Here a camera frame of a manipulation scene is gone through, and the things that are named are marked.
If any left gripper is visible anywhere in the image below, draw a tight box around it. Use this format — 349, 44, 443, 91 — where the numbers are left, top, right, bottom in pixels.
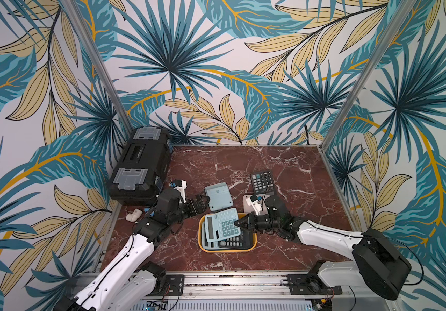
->
169, 193, 210, 225

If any light blue calculator face up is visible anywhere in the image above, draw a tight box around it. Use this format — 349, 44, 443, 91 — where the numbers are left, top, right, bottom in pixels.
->
204, 208, 241, 242

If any black calculator face down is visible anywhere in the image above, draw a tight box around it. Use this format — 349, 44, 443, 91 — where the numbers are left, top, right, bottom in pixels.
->
205, 231, 254, 251

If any light blue calculator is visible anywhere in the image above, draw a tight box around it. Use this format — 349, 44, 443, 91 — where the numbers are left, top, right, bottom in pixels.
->
201, 221, 208, 249

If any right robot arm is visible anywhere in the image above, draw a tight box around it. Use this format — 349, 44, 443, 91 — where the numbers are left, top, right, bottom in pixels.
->
234, 195, 412, 301

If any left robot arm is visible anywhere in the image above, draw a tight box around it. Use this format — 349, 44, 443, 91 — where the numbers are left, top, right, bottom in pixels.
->
53, 187, 210, 310

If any pink calculator face down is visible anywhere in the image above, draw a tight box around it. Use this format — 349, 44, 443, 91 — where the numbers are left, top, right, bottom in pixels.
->
243, 194, 254, 214

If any yellow plastic storage tray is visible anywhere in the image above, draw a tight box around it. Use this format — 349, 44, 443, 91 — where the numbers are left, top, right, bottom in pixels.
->
198, 216, 257, 253

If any light blue calculator face down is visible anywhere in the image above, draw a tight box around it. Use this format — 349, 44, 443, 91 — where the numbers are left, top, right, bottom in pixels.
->
204, 183, 233, 212

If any black calculator with grey keys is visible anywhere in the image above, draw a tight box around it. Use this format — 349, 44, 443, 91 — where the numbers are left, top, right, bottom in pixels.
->
250, 170, 276, 196

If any white pipe fitting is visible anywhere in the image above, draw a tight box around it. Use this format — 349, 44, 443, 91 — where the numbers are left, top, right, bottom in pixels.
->
125, 209, 143, 223

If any black plastic toolbox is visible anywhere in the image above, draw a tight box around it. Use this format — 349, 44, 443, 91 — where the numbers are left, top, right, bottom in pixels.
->
107, 126, 173, 206

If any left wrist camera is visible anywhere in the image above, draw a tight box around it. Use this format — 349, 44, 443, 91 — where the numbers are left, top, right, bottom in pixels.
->
169, 180, 188, 203

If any aluminium mounting rail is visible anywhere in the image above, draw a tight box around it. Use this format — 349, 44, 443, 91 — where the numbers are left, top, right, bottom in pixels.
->
65, 271, 402, 311

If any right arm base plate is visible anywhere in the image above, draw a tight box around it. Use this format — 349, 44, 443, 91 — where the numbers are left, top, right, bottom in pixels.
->
282, 274, 342, 297

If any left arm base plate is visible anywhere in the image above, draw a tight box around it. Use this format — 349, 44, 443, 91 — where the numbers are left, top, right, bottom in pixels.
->
147, 274, 185, 298

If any left aluminium frame post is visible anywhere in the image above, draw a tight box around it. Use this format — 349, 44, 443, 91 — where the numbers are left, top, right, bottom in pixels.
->
61, 0, 133, 136

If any aluminium frame post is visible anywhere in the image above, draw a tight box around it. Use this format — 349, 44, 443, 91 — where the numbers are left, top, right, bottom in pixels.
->
319, 0, 416, 155
61, 0, 133, 136

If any right aluminium frame post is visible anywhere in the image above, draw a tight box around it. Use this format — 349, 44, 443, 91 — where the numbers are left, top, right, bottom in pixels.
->
319, 0, 416, 155

